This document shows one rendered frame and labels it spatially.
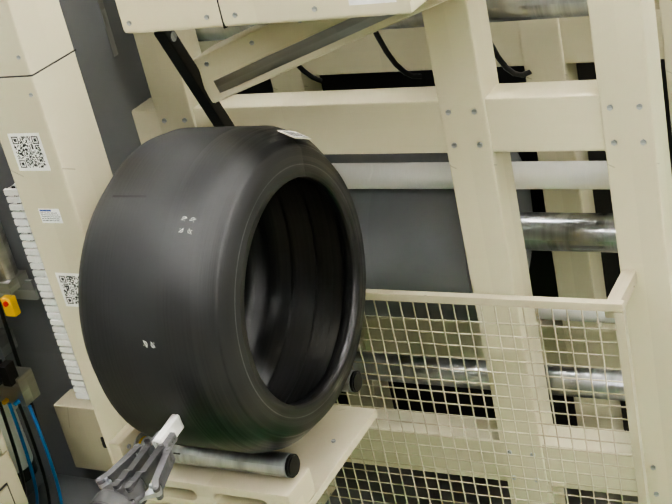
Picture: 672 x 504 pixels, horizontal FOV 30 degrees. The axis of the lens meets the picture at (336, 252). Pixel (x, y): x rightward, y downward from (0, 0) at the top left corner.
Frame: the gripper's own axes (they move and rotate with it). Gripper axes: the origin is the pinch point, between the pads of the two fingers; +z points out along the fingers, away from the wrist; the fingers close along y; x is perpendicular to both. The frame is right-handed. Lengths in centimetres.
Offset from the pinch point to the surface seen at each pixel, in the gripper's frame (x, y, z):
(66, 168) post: -35, 26, 29
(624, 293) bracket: 19, -59, 69
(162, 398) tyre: -5.3, 0.9, 3.0
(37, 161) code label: -37, 32, 28
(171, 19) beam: -50, 13, 56
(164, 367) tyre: -12.0, -1.8, 3.6
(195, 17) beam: -50, 8, 56
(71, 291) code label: -9.8, 33.9, 24.8
